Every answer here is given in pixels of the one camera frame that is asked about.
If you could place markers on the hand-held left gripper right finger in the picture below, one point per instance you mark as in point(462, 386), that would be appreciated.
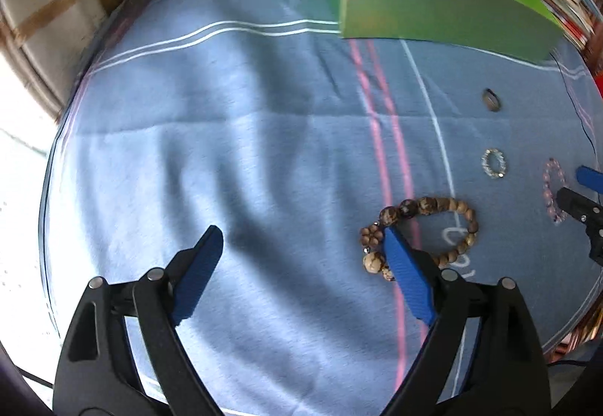
point(407, 274)

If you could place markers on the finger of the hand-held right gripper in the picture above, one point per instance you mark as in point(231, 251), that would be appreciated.
point(582, 208)
point(591, 178)

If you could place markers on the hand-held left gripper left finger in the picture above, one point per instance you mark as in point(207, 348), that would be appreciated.
point(198, 277)

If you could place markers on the blue striped bedsheet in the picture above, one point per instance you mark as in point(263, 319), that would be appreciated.
point(235, 138)

